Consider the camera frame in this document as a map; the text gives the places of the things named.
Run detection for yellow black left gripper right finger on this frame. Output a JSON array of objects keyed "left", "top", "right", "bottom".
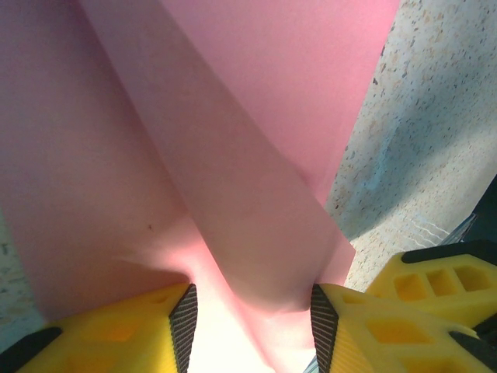
[{"left": 309, "top": 282, "right": 497, "bottom": 373}]

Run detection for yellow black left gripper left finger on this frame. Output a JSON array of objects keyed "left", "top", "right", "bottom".
[{"left": 0, "top": 282, "right": 199, "bottom": 373}]

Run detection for pink cloth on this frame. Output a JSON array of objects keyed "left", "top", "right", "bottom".
[{"left": 0, "top": 0, "right": 401, "bottom": 373}]

